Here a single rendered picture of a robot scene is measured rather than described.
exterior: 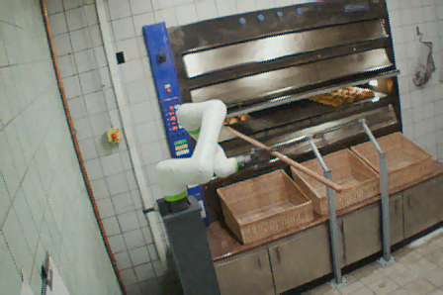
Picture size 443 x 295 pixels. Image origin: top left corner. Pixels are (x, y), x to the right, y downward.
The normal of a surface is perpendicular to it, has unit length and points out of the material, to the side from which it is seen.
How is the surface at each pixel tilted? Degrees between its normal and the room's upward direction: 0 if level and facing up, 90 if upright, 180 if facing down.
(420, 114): 90
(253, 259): 90
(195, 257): 90
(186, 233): 90
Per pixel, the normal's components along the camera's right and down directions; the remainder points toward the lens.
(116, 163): 0.30, 0.21
